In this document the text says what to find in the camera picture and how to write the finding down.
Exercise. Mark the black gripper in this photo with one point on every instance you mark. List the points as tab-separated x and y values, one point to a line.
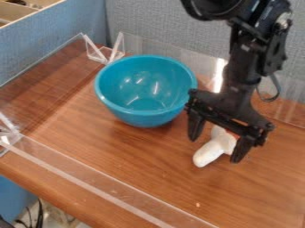
229	110

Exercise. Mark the white brown toy mushroom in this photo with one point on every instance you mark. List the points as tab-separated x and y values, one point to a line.
219	145

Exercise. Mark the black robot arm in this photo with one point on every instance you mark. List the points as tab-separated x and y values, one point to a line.
259	25

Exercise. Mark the blue plastic bowl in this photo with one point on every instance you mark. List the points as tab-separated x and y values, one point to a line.
143	88

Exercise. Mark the clear acrylic barrier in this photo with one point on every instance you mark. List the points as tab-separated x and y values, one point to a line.
124	177

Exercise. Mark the wooden shelf box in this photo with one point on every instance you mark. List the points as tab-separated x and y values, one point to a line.
15	10

